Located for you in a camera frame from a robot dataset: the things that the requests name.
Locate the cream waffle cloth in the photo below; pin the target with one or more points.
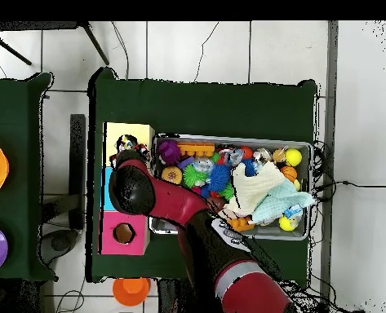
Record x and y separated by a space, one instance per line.
254 186

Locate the light blue waffle cloth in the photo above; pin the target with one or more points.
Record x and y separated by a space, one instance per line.
277 202

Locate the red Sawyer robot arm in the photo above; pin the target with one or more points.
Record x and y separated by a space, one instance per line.
176 200

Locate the wooden box with three holes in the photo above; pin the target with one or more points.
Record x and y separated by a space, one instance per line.
143 130

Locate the purple spiky toy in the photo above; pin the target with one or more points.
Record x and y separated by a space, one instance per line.
169 152

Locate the toy hamburger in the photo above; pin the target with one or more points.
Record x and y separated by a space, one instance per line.
172 175

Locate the orange flat building brick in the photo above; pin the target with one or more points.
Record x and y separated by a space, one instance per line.
196 149

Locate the green spiky ball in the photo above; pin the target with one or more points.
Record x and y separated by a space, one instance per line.
192 176

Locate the black upright panel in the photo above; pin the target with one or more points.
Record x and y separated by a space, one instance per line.
77 163

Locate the dark green tablecloth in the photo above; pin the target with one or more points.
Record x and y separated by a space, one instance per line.
16 107
196 107

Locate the large blue spiky ball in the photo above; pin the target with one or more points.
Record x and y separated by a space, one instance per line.
219 177

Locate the black tripod stand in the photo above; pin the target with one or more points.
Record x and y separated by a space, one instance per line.
95 44

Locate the orange studded building block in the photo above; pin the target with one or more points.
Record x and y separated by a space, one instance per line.
241 224

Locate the grey rounded floor base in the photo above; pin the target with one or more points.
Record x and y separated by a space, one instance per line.
58 243

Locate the orange cup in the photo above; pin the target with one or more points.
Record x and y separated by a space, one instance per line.
130 291

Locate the yellow ball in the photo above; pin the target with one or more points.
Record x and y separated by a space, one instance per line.
286 224
293 157

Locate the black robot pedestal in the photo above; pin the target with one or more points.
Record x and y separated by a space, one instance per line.
173 296

